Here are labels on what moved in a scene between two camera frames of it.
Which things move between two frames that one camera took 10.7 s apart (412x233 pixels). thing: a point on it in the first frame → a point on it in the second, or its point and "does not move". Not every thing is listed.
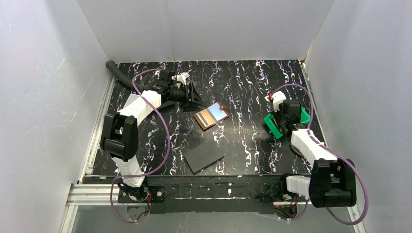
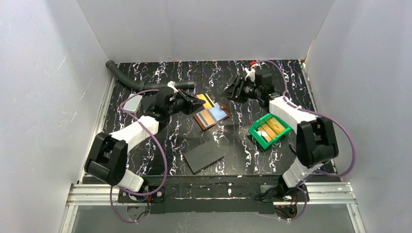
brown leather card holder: (205, 119) does not move
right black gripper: (284, 123) → (241, 90)
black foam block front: (202, 157) does not move
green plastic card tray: (275, 128) → (260, 122)
